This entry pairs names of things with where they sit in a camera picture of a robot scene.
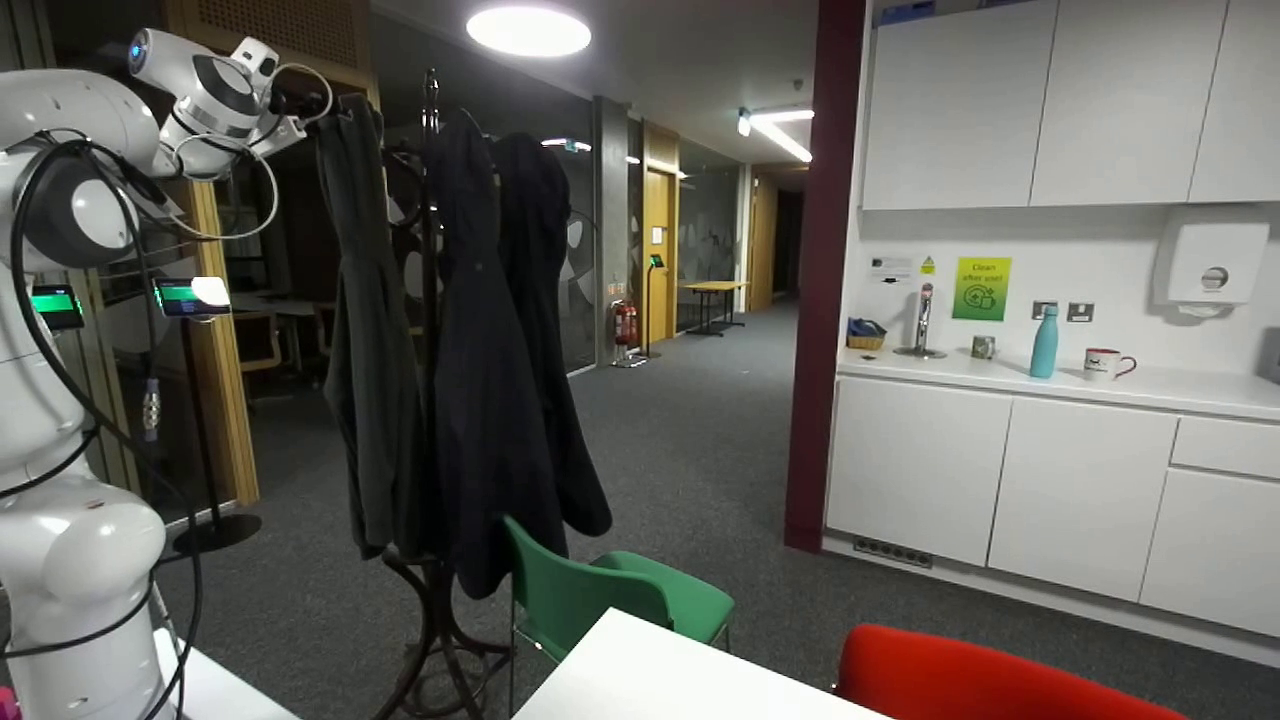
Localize wooden corridor table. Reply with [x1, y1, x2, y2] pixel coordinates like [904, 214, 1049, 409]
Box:
[670, 278, 748, 337]

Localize white kitchen cabinets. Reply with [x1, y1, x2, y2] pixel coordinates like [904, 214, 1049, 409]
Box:
[821, 356, 1280, 659]
[860, 0, 1280, 214]

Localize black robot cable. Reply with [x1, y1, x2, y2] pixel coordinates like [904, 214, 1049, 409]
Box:
[4, 127, 286, 720]

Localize white upper kitchen cabinets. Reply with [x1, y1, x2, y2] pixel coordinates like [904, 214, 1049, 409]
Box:
[860, 0, 1280, 214]

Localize small blue yellow container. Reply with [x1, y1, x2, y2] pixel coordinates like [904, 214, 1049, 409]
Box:
[845, 318, 891, 356]

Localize white lower kitchen cabinets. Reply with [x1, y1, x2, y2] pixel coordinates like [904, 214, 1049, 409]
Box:
[821, 356, 1280, 659]

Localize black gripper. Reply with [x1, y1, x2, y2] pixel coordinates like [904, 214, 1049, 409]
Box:
[272, 59, 339, 127]

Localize white wall notice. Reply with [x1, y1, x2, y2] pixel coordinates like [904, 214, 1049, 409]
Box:
[865, 248, 919, 292]

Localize teal water bottle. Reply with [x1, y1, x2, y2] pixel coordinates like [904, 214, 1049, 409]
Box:
[1024, 298, 1068, 385]

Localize red fire extinguisher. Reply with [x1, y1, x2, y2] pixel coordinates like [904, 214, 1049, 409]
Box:
[607, 302, 645, 354]

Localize grey hoodie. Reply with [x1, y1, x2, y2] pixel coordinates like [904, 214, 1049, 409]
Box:
[306, 93, 431, 564]

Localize black coat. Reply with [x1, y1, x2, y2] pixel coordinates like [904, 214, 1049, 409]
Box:
[421, 114, 621, 606]

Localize wall power socket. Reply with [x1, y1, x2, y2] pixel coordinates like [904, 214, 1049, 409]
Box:
[1026, 298, 1100, 330]

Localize strip ceiling light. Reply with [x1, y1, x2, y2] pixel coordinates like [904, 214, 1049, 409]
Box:
[734, 105, 821, 167]

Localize black round base stand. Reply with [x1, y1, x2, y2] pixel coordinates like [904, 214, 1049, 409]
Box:
[165, 318, 266, 561]

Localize chrome kitchen tap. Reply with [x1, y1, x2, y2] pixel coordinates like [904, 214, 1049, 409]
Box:
[891, 278, 949, 361]

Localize round ceiling light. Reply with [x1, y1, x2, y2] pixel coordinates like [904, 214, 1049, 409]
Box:
[465, 0, 595, 65]

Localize yellow wooden door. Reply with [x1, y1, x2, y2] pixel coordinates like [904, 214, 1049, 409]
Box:
[640, 165, 683, 356]

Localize white paper towel dispenser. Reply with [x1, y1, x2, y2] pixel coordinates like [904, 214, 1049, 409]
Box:
[1148, 218, 1276, 324]

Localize white robot mounting table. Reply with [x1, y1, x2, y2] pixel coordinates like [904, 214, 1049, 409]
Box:
[146, 625, 302, 720]

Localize green glowing screen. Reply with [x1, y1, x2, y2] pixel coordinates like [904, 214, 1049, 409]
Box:
[24, 283, 88, 330]
[146, 272, 235, 321]

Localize green wall poster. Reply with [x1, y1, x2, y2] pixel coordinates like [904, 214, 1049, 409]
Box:
[949, 251, 1016, 324]

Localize green plastic chair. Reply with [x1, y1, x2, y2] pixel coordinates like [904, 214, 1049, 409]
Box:
[499, 512, 741, 716]

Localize red chair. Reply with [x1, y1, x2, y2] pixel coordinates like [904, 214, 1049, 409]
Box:
[831, 619, 1190, 720]

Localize white ceramic mug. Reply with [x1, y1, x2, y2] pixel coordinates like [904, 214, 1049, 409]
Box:
[1078, 345, 1143, 385]

